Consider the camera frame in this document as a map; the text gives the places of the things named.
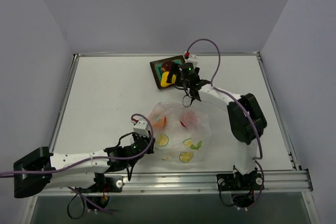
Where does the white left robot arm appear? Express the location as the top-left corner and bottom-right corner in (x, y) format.
(13, 132), (155, 198)

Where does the dark red fake apple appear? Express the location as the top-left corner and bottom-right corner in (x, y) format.
(161, 61), (174, 72)

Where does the bright red fake apple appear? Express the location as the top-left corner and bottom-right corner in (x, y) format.
(180, 111), (198, 129)

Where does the aluminium table front rail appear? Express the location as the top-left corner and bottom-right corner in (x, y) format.
(39, 170), (313, 196)

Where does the orange fake persimmon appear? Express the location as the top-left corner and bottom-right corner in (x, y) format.
(149, 114), (166, 129)

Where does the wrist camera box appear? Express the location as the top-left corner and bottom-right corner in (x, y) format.
(133, 120), (149, 137)
(184, 51), (198, 68)

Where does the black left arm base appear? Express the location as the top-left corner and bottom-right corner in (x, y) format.
(83, 173), (123, 208)

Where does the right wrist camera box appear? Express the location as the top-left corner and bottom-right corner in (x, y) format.
(184, 51), (198, 68)

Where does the yellow fake pear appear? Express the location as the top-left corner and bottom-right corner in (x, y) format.
(160, 71), (171, 88)

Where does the square green black plate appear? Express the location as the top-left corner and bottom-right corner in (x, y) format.
(150, 55), (185, 90)

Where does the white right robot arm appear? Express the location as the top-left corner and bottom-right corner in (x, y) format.
(166, 62), (267, 189)

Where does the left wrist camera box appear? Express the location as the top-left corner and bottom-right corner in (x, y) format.
(133, 120), (149, 137)

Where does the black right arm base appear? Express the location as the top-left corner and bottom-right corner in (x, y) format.
(216, 168), (265, 211)

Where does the clear printed plastic bag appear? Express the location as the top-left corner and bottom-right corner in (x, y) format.
(148, 102), (212, 170)

